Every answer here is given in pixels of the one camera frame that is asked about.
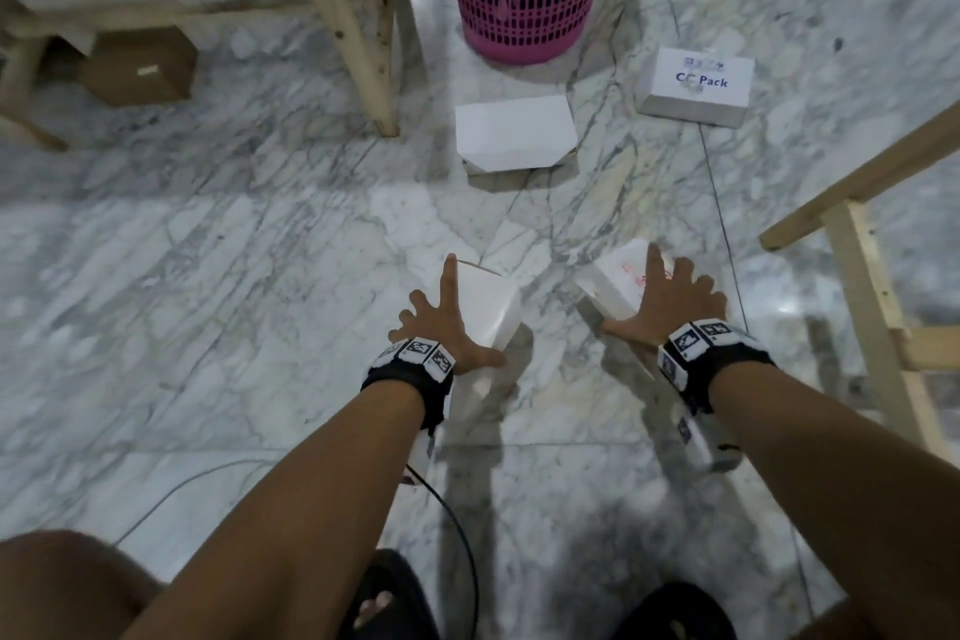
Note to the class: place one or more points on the person's right middle finger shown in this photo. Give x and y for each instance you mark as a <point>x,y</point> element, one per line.
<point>682,270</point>

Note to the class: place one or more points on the black left wristband with markers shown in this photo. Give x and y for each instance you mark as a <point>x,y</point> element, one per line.
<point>412,366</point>

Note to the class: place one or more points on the person's left leg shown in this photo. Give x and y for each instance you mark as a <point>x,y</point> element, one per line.
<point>67,587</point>

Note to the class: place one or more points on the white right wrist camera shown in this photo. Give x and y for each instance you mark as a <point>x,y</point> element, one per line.
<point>705,444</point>

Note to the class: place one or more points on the black right wristband with markers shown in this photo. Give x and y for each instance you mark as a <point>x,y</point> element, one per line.
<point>705,354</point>

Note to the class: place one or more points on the person's right hand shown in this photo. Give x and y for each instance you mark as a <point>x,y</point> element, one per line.
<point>675,306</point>

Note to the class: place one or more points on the person's right forearm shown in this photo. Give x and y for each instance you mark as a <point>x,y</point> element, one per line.
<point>840,482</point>

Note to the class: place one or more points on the black wristband with markers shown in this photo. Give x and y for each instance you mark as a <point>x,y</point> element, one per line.
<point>705,354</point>
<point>412,366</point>

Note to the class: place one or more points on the wooden frame with slanted beam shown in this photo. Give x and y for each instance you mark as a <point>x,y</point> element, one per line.
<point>877,287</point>

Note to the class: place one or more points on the person's left forearm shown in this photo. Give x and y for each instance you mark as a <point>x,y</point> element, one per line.
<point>300,519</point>

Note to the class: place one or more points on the brown cardboard box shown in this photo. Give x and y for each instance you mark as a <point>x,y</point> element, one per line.
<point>139,66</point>

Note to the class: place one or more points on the white box with printed label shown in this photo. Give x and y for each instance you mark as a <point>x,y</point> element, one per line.
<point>697,88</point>

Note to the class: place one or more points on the black left sandal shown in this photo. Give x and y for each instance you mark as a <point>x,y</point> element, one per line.
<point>397,591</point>

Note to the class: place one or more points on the person's left thumb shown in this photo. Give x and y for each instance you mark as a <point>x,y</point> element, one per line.
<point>486,356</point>

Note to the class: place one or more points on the wooden frame with crossbar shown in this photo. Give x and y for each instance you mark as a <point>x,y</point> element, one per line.
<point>337,2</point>

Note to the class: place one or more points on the person's left little finger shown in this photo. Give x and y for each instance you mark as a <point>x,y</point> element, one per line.
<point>396,334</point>

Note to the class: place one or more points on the black right sandal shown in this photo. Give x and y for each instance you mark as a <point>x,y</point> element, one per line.
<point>675,613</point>

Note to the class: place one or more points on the person's left middle finger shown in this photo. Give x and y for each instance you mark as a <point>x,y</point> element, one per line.
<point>420,302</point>

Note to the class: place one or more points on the white folded carton box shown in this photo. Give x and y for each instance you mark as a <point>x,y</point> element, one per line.
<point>514,129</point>

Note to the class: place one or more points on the person's right thumb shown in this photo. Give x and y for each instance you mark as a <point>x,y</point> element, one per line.
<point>622,330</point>

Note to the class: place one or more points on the white carton box red marks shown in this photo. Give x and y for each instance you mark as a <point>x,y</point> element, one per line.
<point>619,283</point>

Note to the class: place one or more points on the black sandal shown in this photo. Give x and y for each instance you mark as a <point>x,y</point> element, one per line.
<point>397,591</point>
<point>675,613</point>

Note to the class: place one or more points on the person's right little finger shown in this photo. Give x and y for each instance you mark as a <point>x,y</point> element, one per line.
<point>718,303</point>

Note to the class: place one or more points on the person's left hand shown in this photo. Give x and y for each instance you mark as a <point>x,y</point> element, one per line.
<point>442,336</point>

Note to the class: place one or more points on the plain white carton box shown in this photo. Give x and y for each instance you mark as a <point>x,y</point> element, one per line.
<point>491,306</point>

